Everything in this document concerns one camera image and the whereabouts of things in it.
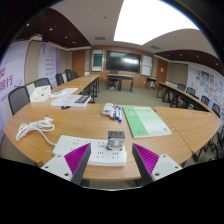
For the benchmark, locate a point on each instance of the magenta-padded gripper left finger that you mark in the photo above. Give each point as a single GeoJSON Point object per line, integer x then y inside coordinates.
{"type": "Point", "coordinates": [58, 165]}

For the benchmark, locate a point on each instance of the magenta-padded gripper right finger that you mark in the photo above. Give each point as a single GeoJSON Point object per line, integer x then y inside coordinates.
{"type": "Point", "coordinates": [165, 165]}

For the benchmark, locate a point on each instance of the grey charger with orange ports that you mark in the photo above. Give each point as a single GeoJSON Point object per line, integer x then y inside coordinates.
{"type": "Point", "coordinates": [116, 140]}

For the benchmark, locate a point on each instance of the white power strip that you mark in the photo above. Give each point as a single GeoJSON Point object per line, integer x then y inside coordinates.
{"type": "Point", "coordinates": [100, 155]}

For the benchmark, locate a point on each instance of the green booklet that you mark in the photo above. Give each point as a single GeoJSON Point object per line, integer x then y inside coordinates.
{"type": "Point", "coordinates": [145, 121]}

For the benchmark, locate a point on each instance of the white book with dark print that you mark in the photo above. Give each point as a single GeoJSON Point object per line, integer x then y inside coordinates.
{"type": "Point", "coordinates": [70, 100]}

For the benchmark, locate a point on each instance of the blue whiteboard marker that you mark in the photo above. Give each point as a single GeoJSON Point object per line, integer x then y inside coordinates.
{"type": "Point", "coordinates": [119, 116]}
{"type": "Point", "coordinates": [116, 112]}

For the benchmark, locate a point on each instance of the black whiteboard marker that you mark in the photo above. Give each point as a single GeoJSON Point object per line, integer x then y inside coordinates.
{"type": "Point", "coordinates": [114, 116]}

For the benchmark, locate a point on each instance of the long wooden table row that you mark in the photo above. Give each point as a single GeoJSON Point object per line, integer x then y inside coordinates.
{"type": "Point", "coordinates": [180, 95]}
{"type": "Point", "coordinates": [81, 81]}

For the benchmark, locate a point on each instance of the white cardboard box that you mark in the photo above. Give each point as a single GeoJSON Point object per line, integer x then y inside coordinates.
{"type": "Point", "coordinates": [40, 94]}

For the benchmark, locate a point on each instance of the red whiteboard marker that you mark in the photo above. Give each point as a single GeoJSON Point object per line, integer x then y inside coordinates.
{"type": "Point", "coordinates": [111, 113]}

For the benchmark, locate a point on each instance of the white paper sheets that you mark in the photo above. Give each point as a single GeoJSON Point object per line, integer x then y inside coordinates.
{"type": "Point", "coordinates": [68, 90]}

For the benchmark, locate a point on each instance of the group of black mesh chairs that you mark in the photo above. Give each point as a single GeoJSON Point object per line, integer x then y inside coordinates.
{"type": "Point", "coordinates": [18, 98]}
{"type": "Point", "coordinates": [216, 108]}

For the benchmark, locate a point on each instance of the small dark side desk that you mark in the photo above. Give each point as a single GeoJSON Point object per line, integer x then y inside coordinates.
{"type": "Point", "coordinates": [150, 80]}

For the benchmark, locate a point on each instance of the brown wooden door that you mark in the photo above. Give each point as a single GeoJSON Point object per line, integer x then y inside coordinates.
{"type": "Point", "coordinates": [162, 71]}
{"type": "Point", "coordinates": [78, 63]}

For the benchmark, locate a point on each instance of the dark wooden teacher desk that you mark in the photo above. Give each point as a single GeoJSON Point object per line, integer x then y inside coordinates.
{"type": "Point", "coordinates": [125, 77]}

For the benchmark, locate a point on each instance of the black office chair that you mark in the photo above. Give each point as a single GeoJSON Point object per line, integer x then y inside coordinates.
{"type": "Point", "coordinates": [112, 80]}

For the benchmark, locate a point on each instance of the plain white whiteboard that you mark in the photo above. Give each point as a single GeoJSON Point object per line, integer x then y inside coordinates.
{"type": "Point", "coordinates": [146, 65]}

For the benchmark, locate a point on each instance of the whiteboard with green sheet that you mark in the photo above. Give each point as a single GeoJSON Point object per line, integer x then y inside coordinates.
{"type": "Point", "coordinates": [97, 60]}

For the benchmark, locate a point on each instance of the bright ceiling light panel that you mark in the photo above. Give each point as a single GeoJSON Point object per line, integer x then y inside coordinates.
{"type": "Point", "coordinates": [150, 20]}

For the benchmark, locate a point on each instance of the group of colourful wall posters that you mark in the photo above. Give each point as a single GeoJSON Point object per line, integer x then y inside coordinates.
{"type": "Point", "coordinates": [210, 85]}

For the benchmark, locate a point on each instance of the narrow purple wall banner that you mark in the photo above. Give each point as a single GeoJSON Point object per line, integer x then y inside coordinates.
{"type": "Point", "coordinates": [48, 63]}

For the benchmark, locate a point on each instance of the large purple white wall banner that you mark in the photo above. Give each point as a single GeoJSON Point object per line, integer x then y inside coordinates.
{"type": "Point", "coordinates": [11, 73]}

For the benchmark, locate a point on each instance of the black wall television screen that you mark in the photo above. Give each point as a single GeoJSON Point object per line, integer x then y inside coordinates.
{"type": "Point", "coordinates": [122, 61]}

